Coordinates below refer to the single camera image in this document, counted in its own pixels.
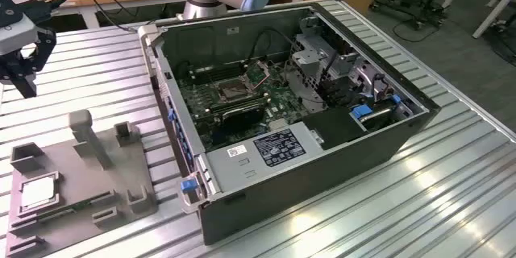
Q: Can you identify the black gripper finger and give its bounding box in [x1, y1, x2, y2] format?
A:
[14, 30, 58, 99]

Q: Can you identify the silver CPU green edge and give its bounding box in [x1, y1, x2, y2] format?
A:
[20, 178, 58, 210]

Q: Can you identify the black RAM slot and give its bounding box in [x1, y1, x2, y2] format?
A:
[188, 69, 248, 82]
[196, 102, 264, 118]
[187, 63, 246, 75]
[192, 97, 259, 113]

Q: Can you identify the CPU socket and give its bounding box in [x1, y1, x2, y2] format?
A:
[215, 79, 254, 102]

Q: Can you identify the grey parts rack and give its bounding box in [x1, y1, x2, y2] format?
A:
[7, 109, 159, 256]

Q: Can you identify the metal socket cover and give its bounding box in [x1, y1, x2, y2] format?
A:
[238, 69, 263, 89]

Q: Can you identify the green RAM stick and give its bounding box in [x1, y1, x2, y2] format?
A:
[36, 193, 112, 216]

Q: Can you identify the black graphics card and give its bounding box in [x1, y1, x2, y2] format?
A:
[210, 104, 270, 147]

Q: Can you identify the green motherboard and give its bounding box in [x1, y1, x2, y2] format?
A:
[176, 60, 320, 144]

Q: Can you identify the grey power supply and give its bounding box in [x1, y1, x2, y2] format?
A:
[204, 120, 324, 195]

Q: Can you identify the grey metal drive cage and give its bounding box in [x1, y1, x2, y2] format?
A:
[288, 33, 356, 102]

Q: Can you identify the black plastic shroud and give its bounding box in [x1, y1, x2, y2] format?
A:
[302, 109, 364, 150]

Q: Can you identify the open dark PC case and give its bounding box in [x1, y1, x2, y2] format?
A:
[136, 0, 442, 246]

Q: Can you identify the blue disk carrier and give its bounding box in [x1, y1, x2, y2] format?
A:
[348, 105, 372, 123]

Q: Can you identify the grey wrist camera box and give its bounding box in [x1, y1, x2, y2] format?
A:
[0, 16, 40, 56]

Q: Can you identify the black wire in case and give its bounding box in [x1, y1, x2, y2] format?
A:
[247, 27, 300, 60]

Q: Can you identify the white table frame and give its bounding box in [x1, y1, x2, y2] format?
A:
[439, 0, 516, 40]

